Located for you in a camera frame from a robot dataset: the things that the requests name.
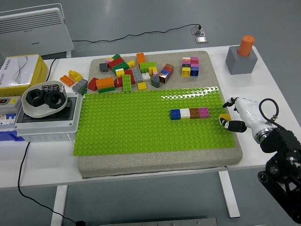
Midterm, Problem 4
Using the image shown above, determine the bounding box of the large black hex nut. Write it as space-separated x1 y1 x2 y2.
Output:
43 91 65 109
25 89 46 108

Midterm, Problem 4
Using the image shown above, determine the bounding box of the large red toy brick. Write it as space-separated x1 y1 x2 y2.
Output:
107 57 125 69

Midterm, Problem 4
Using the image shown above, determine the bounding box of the white table leg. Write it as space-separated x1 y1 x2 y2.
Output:
218 170 241 219
50 185 68 226

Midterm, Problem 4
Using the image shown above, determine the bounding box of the large lime toy brick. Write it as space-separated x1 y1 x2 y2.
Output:
139 61 158 73

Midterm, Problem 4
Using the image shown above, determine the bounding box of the long orange toy brick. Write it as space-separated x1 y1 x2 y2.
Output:
95 77 116 90
59 75 75 88

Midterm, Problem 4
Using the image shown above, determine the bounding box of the open metal floor socket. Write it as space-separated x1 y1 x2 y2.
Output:
190 25 206 36

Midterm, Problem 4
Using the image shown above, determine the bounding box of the white bowl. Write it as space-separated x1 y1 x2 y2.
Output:
21 80 69 119

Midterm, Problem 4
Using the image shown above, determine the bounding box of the yellow curved toy brick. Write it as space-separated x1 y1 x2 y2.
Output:
68 69 84 82

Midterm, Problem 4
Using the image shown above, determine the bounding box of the orange cylinder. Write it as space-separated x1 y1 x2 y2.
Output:
237 35 255 57

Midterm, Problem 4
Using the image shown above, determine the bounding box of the long black cable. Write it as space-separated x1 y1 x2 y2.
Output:
17 142 80 224

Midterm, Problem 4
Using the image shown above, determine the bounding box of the grey block holder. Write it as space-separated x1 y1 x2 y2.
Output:
225 45 259 75

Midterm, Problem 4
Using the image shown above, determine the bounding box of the yellow white tissue box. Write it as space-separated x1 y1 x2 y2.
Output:
0 54 49 97

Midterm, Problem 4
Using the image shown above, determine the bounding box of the grey junction box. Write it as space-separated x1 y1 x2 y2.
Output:
14 92 83 142

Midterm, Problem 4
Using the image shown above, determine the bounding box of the long lime toy brick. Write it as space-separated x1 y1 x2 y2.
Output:
121 73 133 92

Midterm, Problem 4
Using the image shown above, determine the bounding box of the long green toy brick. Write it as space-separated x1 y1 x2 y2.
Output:
98 86 116 94

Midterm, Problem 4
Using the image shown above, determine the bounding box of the green studded baseplate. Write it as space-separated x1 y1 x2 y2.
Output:
73 86 237 156

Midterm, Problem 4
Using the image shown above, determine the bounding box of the white panel heater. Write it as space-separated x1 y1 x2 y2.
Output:
0 3 75 58

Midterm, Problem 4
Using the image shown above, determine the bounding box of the dark grey sloped brick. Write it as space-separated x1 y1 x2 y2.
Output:
150 74 161 89

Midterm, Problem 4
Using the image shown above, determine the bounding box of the small dark striped part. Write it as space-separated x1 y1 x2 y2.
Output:
41 83 59 92

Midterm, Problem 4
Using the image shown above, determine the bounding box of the grey circuit breaker box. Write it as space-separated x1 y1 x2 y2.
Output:
0 96 22 127

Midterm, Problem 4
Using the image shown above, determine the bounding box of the red sloped toy brick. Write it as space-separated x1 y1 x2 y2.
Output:
87 77 99 91

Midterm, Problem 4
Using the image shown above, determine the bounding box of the grey-brown mat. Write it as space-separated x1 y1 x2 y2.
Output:
77 50 243 179

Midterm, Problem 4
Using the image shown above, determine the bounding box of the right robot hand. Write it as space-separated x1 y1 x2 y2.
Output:
219 96 268 138

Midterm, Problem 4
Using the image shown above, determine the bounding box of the long grey toy brick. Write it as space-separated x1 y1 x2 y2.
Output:
131 67 144 83
71 79 89 93

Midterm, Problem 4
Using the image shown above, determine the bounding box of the black heater power cable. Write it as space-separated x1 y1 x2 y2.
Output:
71 23 203 44

